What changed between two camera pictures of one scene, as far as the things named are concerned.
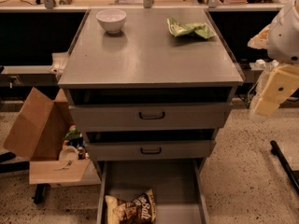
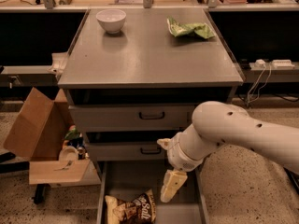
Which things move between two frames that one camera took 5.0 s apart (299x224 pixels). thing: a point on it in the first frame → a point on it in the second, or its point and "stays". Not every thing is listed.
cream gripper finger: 282,81 → 174,180
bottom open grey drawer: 177,188 stays
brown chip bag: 142,210 stays
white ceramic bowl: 111,20 stays
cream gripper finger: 260,41 → 164,143
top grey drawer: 144,117 stays
